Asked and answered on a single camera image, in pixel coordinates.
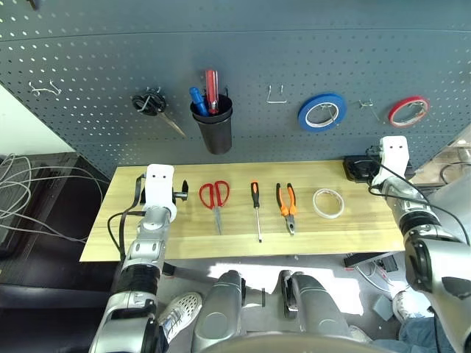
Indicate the small metal pegboard hook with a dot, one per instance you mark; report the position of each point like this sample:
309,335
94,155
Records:
366,104

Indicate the grey metal pegboard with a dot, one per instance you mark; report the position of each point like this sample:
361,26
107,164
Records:
257,44

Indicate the black plastic tool case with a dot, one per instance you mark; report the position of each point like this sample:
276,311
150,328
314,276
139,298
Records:
355,169

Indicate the orange black pliers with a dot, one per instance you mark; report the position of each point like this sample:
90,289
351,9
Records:
290,220

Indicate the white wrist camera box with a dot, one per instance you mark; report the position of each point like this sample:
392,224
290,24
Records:
158,187
394,154

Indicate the blue tape roll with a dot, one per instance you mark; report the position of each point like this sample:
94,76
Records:
302,118

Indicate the white tape roll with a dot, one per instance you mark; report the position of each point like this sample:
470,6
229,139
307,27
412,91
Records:
328,217

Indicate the red tape roll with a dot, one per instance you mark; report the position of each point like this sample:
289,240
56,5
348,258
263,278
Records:
391,114

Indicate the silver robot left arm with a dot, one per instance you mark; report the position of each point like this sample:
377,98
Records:
147,239

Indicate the silver robot right leg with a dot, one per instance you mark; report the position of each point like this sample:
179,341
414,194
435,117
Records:
320,312

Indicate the silver robot leg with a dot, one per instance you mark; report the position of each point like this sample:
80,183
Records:
320,312
217,312

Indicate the white grey sneaker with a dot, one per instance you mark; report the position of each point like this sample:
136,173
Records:
404,303

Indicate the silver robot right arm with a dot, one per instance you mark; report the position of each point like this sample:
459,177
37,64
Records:
434,250

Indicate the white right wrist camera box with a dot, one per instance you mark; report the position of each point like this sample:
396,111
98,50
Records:
394,154

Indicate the grey robot torso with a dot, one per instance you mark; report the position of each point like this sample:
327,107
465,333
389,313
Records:
287,343

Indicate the orange black screwdriver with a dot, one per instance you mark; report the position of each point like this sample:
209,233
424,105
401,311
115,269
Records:
255,193

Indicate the black equipment case furniture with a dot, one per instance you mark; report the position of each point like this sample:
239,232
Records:
55,264

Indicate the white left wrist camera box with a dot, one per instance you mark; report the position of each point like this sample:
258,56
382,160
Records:
158,187

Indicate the black plastic cup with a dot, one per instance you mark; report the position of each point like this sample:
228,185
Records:
215,136

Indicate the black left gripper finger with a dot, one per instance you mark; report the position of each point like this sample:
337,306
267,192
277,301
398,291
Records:
185,190

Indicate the blue jeans leg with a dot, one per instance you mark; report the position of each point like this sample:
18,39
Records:
419,334

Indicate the silver robot left leg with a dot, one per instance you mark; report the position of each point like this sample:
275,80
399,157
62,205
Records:
217,312

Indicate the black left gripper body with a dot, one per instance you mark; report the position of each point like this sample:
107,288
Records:
177,195

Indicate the white mesh sneaker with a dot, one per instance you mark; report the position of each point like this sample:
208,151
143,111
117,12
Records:
180,312

